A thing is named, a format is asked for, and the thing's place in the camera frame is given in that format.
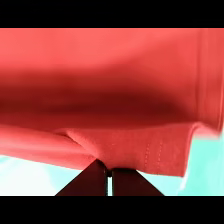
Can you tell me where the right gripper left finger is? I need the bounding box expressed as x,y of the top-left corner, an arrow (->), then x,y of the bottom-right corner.
55,158 -> 109,197

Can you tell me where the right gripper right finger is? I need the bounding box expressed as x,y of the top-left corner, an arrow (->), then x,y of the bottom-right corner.
111,168 -> 165,197

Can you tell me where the red T-shirt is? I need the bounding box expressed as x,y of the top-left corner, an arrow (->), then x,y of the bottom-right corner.
0,27 -> 224,178

